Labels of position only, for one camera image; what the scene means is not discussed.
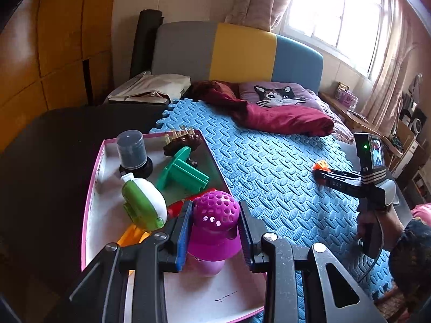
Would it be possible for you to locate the brown wooden toy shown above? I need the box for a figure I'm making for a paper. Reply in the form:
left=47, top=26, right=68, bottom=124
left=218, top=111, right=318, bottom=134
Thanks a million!
left=163, top=126, right=203, bottom=157

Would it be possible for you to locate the clear cup black base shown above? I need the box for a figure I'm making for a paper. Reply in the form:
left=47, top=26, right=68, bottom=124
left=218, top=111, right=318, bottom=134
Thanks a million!
left=116, top=130, right=153, bottom=179

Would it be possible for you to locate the blue foam puzzle mat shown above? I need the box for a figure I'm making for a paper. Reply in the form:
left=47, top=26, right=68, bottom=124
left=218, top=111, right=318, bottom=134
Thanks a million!
left=151, top=99, right=392, bottom=300

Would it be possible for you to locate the dark red blanket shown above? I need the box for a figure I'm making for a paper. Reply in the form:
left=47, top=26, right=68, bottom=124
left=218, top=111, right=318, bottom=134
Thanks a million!
left=186, top=81, right=334, bottom=136

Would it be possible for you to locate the yellow plastic toy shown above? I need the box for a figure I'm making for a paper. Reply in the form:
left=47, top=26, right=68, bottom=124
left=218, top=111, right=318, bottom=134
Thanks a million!
left=117, top=224, right=151, bottom=247

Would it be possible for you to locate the pink curtain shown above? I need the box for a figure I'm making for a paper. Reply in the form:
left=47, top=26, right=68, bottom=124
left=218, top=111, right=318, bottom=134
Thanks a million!
left=225, top=0, right=413, bottom=134

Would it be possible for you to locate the cat print purple pillow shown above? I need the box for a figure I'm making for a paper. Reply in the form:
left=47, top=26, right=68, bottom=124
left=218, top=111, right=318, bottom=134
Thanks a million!
left=239, top=82, right=323, bottom=112

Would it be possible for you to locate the magenta perforated head figure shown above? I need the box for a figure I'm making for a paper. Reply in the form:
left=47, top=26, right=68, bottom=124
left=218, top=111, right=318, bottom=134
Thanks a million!
left=188, top=190, right=242, bottom=262

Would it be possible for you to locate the pink striped duvet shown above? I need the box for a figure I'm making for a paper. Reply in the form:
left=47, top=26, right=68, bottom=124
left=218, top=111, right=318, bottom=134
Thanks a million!
left=308, top=90, right=354, bottom=144

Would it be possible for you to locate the green white plastic toy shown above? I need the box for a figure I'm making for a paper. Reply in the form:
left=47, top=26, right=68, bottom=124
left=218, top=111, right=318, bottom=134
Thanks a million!
left=120, top=173, right=168, bottom=232

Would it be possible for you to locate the pink rimmed white tray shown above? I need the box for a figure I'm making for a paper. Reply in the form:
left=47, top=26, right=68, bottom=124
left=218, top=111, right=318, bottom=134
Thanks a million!
left=81, top=139, right=265, bottom=322

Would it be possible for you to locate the wooden side table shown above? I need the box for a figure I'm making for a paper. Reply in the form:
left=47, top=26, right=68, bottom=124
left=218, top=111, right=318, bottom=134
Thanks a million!
left=318, top=92, right=402, bottom=159

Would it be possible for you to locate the black cable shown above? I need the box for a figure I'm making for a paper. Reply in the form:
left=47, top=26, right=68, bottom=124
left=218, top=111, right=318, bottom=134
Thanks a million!
left=356, top=213, right=386, bottom=284

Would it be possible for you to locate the black round speaker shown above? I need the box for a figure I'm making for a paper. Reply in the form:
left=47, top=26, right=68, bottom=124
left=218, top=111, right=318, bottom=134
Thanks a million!
left=399, top=93, right=427, bottom=138

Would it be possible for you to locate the pink box on table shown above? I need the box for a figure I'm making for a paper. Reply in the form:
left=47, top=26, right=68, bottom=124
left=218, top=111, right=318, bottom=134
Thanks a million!
left=335, top=82, right=358, bottom=110

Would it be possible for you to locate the wooden wardrobe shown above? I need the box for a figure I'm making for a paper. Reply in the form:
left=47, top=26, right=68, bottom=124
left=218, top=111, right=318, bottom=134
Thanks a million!
left=1, top=0, right=114, bottom=149

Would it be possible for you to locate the black rolled mat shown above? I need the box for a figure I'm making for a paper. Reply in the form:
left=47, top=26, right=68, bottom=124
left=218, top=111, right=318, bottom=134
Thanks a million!
left=129, top=9, right=164, bottom=79

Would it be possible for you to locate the beige cloth bag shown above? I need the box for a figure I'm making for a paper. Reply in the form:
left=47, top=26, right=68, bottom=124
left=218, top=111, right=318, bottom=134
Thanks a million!
left=105, top=72, right=191, bottom=105

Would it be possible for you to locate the black camera with screen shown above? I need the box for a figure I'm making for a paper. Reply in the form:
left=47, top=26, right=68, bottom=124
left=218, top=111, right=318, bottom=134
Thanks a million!
left=354, top=132, right=387, bottom=185

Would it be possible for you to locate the person's right hand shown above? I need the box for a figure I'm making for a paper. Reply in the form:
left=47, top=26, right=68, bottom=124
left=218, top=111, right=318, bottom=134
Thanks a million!
left=356, top=206, right=405, bottom=252

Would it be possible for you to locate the grey yellow blue headboard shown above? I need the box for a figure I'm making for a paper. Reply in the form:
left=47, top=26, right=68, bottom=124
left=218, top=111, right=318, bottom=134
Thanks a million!
left=151, top=21, right=324, bottom=93

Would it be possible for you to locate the green plastic spool toy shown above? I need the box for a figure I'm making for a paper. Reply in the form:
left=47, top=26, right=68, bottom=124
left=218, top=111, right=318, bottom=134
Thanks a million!
left=156, top=147, right=210, bottom=194

